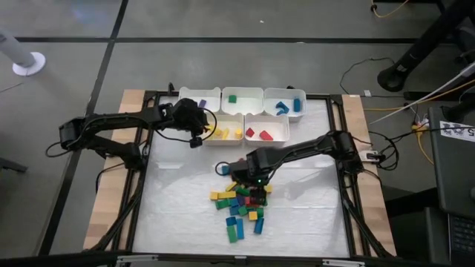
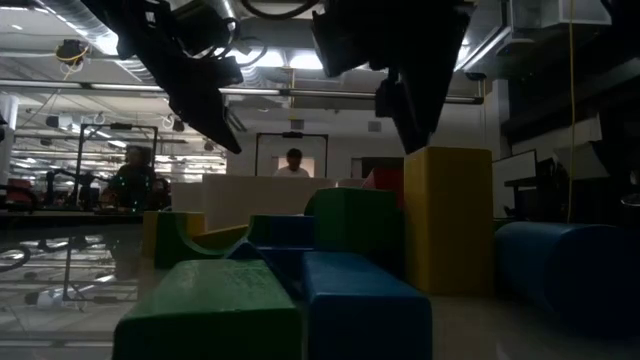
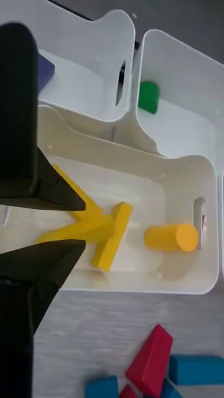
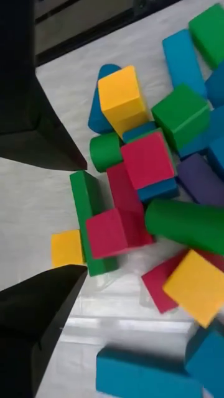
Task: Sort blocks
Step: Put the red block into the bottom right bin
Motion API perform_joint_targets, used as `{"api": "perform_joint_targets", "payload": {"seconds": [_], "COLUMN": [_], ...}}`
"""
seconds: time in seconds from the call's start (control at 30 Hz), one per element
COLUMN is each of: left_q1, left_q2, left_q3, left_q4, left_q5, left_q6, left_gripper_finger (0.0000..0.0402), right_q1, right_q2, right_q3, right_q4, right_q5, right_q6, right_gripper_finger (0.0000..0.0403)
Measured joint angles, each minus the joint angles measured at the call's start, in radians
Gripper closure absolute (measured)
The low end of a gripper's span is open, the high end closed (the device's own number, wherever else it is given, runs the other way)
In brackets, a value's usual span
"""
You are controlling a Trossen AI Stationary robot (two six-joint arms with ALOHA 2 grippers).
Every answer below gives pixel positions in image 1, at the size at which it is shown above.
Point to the white connector box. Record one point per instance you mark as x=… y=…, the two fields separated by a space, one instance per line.
x=369 y=155

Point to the red wooden cube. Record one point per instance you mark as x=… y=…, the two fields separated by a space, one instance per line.
x=247 y=200

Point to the black aluminium table frame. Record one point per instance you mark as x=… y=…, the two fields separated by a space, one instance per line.
x=163 y=93

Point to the small red wooden block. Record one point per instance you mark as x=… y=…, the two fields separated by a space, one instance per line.
x=249 y=132

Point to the long purple wooden block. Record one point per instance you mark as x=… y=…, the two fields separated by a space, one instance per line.
x=202 y=103

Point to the white plastic bin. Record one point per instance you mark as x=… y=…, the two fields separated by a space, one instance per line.
x=246 y=105
x=232 y=122
x=213 y=105
x=278 y=128
x=271 y=100

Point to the small white tag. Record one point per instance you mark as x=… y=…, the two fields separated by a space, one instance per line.
x=367 y=93

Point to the grey pole white base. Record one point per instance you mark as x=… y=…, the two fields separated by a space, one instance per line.
x=27 y=66

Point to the black computer case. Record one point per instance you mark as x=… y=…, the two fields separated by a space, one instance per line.
x=452 y=174

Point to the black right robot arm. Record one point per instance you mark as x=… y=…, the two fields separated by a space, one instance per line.
x=308 y=146

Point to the yellow wooden cube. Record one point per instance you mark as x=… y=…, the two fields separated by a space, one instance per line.
x=214 y=195
x=268 y=188
x=253 y=215

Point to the white printed label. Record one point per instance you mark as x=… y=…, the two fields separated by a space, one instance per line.
x=458 y=131

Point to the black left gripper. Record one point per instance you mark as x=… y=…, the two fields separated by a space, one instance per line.
x=189 y=113

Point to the black keyboard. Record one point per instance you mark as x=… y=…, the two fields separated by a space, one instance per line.
x=462 y=237

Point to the green wooden cube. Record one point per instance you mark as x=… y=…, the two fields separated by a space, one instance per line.
x=260 y=212
x=232 y=98
x=242 y=210

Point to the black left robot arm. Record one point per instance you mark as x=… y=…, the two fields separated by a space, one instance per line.
x=111 y=120

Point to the long green wooden block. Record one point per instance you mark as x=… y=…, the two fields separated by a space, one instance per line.
x=231 y=234

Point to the black camera rig crossbar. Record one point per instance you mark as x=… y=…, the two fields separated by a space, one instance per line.
x=74 y=259

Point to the blue wooden arch block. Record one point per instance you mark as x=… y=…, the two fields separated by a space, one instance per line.
x=282 y=107

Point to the long blue wooden block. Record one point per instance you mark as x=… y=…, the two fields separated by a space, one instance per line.
x=240 y=228
x=234 y=210
x=259 y=225

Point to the white table mat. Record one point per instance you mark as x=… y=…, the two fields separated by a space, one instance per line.
x=178 y=230

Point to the black floor bracket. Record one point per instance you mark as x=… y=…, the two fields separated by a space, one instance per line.
x=13 y=165

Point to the black floor stand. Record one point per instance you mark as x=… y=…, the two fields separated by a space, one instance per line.
x=415 y=52

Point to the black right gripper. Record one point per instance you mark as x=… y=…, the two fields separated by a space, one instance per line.
x=256 y=165

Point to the metal frame clamp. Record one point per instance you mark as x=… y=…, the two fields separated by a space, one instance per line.
x=171 y=88

